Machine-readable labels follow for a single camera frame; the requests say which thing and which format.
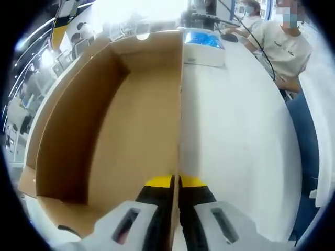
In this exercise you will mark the black computer mouse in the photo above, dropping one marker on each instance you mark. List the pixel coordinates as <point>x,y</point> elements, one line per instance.
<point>230,37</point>

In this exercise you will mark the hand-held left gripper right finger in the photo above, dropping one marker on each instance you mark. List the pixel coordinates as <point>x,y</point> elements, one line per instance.
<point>201,214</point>

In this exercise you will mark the blue soft tissue packet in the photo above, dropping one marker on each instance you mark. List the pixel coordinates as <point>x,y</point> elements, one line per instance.
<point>204,56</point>

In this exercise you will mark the black keyboard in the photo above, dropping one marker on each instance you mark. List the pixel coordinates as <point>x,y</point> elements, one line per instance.
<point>206,17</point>

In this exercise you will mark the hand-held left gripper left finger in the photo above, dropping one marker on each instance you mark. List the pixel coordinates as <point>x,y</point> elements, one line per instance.
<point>149,214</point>

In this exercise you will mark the brown cardboard shoe box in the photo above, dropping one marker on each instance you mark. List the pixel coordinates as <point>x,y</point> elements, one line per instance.
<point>136,109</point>

